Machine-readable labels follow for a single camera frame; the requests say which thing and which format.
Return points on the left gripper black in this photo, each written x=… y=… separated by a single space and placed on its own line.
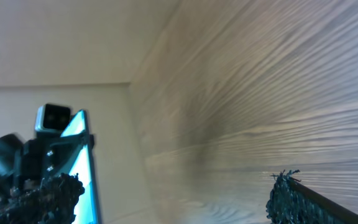
x=42 y=158

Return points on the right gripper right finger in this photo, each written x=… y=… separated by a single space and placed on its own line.
x=292 y=202

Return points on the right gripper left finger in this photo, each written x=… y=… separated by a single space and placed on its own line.
x=53 y=202

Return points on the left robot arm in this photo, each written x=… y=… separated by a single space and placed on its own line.
x=9 y=145

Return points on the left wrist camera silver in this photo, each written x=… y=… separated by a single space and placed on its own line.
x=51 y=120

